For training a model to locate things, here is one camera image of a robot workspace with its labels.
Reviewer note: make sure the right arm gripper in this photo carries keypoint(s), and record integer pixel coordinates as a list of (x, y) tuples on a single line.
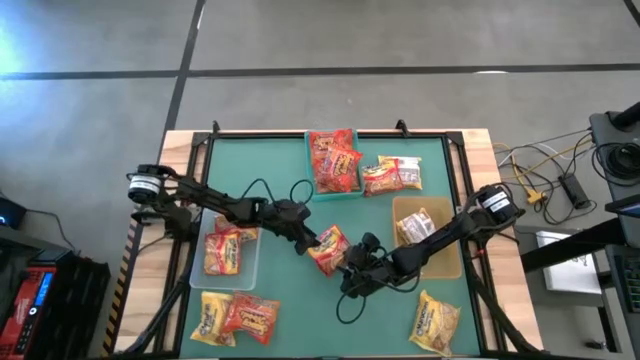
[(372, 267)]

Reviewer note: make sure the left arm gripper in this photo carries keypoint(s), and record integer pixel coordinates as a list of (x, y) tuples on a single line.
[(290, 217)]

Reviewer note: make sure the red yellow beef ramen pack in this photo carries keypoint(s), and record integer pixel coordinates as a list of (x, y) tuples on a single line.
[(329, 250), (241, 232), (222, 252), (382, 179)]

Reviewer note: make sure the teal plastic bin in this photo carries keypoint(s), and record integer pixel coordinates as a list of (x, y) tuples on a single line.
[(335, 198)]

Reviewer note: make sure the yellow chicken ramen pack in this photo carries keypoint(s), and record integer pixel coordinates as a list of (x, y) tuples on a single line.
[(410, 172), (415, 226), (210, 317), (435, 325)]

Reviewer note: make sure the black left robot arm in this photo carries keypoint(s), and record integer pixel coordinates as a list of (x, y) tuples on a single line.
[(215, 202)]

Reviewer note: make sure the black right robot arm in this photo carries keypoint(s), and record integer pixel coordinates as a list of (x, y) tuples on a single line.
[(440, 240)]

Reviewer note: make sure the green table mat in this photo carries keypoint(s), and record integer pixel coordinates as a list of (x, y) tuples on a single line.
[(300, 300)]

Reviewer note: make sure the amber plastic bin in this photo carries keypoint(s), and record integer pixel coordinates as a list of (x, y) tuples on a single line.
[(440, 265)]

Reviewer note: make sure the clear plastic bin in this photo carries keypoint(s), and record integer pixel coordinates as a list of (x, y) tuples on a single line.
[(225, 282)]

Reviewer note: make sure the yellow black hazard strip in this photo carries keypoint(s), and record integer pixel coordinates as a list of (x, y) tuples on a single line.
[(119, 295)]

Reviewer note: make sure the white paper sheet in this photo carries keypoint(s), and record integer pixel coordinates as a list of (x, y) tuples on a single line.
[(570, 272)]

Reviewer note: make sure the black diagonal beam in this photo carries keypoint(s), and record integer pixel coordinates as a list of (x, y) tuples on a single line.
[(575, 245)]

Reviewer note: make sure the grey metal side table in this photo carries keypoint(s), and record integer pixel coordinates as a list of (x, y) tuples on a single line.
[(575, 305)]

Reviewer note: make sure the black power strip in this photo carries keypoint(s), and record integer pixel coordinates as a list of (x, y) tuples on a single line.
[(575, 191)]

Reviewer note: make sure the black plastic crate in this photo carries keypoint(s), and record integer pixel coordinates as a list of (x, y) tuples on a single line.
[(75, 300)]

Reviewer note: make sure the small black floor object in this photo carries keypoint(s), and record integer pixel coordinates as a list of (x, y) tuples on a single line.
[(595, 345)]

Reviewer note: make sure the dark laptop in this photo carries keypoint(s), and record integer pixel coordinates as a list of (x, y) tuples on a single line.
[(625, 209)]

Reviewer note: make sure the dark keyboard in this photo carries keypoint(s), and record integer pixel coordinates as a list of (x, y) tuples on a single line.
[(632, 285)]

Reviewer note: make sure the grey equipment cart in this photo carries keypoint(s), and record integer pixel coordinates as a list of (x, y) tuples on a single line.
[(602, 130)]

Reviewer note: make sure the red device with blue display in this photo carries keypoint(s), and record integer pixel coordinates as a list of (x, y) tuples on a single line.
[(20, 310)]

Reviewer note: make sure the black device with blue light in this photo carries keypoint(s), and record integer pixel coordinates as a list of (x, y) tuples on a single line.
[(11, 212)]

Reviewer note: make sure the black pole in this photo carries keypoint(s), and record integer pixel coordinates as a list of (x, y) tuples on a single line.
[(629, 116)]

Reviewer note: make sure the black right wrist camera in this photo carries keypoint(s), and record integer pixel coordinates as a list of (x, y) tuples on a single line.
[(370, 241)]

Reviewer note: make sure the black metal table frame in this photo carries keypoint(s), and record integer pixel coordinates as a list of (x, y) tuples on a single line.
[(240, 135)]

